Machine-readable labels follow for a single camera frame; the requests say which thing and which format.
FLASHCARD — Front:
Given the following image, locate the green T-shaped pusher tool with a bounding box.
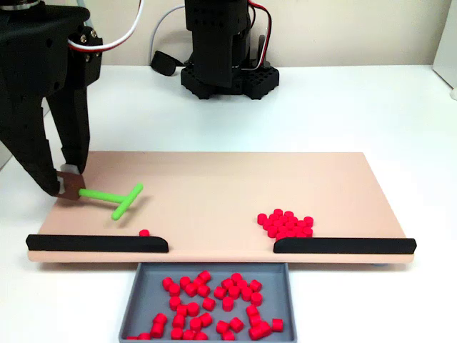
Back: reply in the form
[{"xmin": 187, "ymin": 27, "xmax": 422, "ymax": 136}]
[{"xmin": 56, "ymin": 170, "xmax": 144, "ymax": 221}]

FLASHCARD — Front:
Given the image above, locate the grey tray container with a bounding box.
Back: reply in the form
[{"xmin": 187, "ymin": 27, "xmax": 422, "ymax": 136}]
[{"xmin": 118, "ymin": 262, "xmax": 298, "ymax": 341}]

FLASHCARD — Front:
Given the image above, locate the beige board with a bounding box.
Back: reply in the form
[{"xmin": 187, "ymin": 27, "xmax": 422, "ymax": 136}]
[{"xmin": 27, "ymin": 151, "xmax": 415, "ymax": 265}]

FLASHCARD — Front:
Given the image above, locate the grey white hose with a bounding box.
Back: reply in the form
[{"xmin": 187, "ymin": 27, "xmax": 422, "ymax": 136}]
[{"xmin": 76, "ymin": 0, "xmax": 96, "ymax": 29}]

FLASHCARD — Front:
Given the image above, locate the red white black servo cable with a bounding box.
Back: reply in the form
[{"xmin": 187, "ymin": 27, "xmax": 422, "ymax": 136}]
[
  {"xmin": 248, "ymin": 0, "xmax": 273, "ymax": 71},
  {"xmin": 66, "ymin": 0, "xmax": 146, "ymax": 53}
]

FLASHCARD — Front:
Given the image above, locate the black rail strip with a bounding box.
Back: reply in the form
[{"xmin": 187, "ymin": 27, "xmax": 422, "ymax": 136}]
[
  {"xmin": 273, "ymin": 237, "xmax": 417, "ymax": 255},
  {"xmin": 25, "ymin": 234, "xmax": 169, "ymax": 254}
]

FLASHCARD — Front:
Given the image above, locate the thin white cable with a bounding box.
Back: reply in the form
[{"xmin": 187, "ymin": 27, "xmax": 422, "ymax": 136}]
[{"xmin": 148, "ymin": 3, "xmax": 187, "ymax": 67}]

